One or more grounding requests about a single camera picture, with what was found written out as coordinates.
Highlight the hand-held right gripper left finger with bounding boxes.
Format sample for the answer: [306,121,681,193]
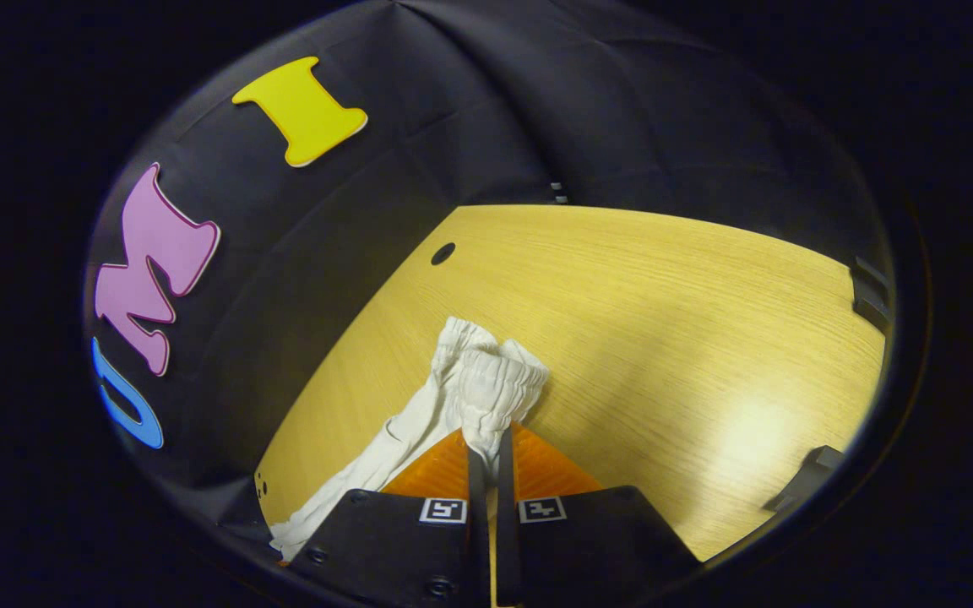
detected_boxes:
[288,428,490,605]

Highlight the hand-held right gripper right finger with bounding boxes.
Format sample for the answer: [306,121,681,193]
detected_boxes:
[497,422,703,605]

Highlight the white jeans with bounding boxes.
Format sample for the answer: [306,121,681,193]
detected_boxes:
[269,317,551,562]

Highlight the black table clamp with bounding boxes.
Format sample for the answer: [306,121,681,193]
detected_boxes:
[848,256,894,332]
[763,445,847,513]

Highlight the black backdrop cloth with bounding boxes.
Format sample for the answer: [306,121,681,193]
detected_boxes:
[81,0,894,541]

